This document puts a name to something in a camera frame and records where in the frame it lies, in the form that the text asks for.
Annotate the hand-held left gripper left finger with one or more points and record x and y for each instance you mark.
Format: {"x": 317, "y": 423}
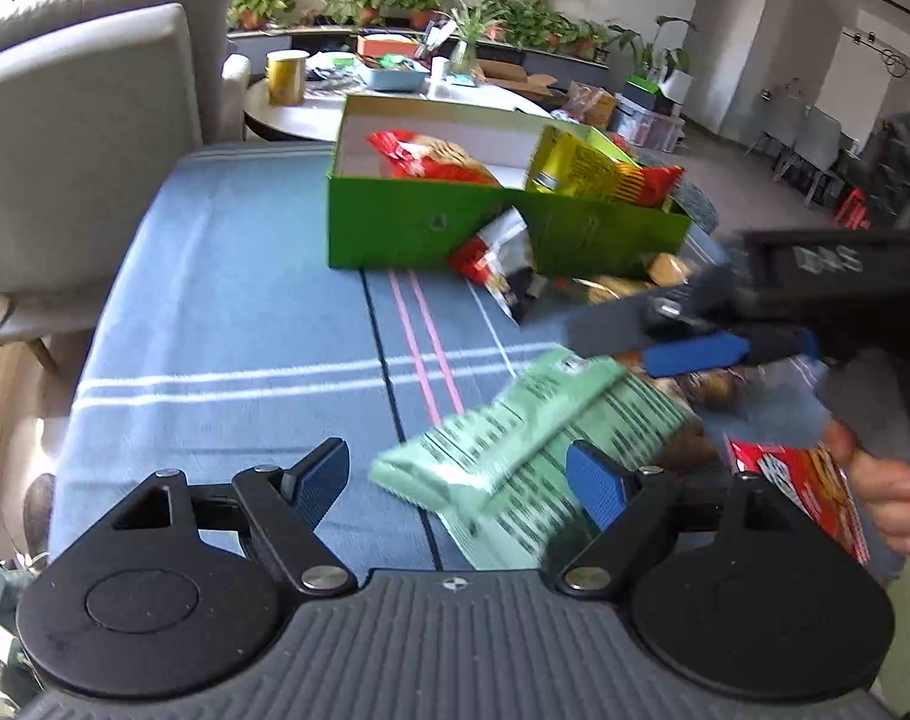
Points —
{"x": 321, "y": 481}

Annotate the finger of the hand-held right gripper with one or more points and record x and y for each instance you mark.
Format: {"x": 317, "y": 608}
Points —
{"x": 635, "y": 319}
{"x": 695, "y": 355}

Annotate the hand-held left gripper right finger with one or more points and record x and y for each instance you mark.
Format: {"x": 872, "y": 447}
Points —
{"x": 594, "y": 485}

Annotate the light green snack packet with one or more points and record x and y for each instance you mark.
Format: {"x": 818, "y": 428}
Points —
{"x": 500, "y": 454}

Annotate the yellow snack packet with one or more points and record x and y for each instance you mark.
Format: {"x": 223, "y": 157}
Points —
{"x": 575, "y": 165}

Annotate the green cardboard box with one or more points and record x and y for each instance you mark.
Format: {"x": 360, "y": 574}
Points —
{"x": 395, "y": 229}

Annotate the red cracker snack packet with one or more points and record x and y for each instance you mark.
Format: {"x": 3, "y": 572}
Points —
{"x": 406, "y": 154}

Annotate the person's right hand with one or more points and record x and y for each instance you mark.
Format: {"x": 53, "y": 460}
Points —
{"x": 889, "y": 495}

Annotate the tan snack packet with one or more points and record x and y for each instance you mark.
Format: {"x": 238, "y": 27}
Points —
{"x": 627, "y": 281}

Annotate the red stool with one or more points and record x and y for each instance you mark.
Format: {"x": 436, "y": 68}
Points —
{"x": 850, "y": 208}

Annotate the dark round marble table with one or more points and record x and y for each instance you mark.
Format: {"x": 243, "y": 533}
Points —
{"x": 696, "y": 206}

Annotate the grey dining chair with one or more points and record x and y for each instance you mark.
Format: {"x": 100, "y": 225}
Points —
{"x": 773, "y": 127}
{"x": 818, "y": 146}

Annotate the dark lattice door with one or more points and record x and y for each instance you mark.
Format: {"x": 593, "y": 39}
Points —
{"x": 904, "y": 165}

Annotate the small red white snack packet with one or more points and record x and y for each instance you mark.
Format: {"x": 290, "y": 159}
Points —
{"x": 492, "y": 255}

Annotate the red snack packet white print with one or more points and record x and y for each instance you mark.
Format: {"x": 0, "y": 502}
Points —
{"x": 807, "y": 487}

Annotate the clear storage bin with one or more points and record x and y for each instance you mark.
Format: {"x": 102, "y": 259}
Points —
{"x": 650, "y": 127}

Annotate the orange plastic bag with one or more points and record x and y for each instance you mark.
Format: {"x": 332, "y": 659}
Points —
{"x": 591, "y": 105}

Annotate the green black box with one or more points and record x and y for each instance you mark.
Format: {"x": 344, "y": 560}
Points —
{"x": 650, "y": 90}

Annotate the large leaf plant white pot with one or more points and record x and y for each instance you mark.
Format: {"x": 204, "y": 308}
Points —
{"x": 661, "y": 52}

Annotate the open cardboard box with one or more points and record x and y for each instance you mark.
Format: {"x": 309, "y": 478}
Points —
{"x": 511, "y": 79}

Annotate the potted green plant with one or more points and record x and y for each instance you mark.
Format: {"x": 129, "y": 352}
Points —
{"x": 423, "y": 4}
{"x": 560, "y": 30}
{"x": 368, "y": 1}
{"x": 258, "y": 0}
{"x": 593, "y": 37}
{"x": 511, "y": 21}

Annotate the white cylinder bottle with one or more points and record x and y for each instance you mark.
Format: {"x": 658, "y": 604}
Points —
{"x": 440, "y": 67}

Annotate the green plant in glass vase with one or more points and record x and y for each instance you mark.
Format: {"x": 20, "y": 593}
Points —
{"x": 464, "y": 45}

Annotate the light blue tray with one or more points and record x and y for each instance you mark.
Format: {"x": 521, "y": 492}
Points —
{"x": 391, "y": 79}

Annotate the round white table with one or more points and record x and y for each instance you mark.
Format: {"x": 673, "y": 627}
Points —
{"x": 297, "y": 116}

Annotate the orange box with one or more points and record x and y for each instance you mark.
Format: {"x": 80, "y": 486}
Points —
{"x": 383, "y": 45}

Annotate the gold can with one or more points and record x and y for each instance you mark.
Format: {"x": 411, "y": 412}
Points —
{"x": 287, "y": 79}

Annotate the grey sofa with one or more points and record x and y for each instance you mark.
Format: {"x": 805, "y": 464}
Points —
{"x": 87, "y": 135}

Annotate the tv cabinet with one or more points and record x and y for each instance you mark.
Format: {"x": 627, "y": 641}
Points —
{"x": 320, "y": 41}

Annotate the black wall rail lamp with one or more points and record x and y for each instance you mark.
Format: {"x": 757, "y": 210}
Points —
{"x": 886, "y": 52}

